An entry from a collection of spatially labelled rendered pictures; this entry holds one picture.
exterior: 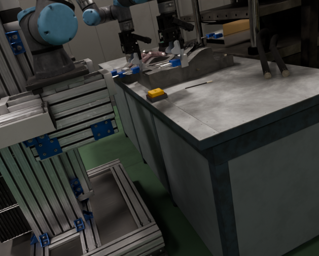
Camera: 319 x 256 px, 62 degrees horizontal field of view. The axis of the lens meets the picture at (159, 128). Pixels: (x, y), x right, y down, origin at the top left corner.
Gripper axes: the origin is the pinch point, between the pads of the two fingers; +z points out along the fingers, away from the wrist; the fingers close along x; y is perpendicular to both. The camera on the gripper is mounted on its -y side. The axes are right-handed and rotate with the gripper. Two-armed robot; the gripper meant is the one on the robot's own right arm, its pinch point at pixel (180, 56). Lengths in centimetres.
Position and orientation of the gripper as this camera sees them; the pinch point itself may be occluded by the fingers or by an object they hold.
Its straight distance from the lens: 130.9
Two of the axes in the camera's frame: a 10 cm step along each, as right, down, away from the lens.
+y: -9.1, 3.3, -2.5
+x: 3.5, 3.2, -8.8
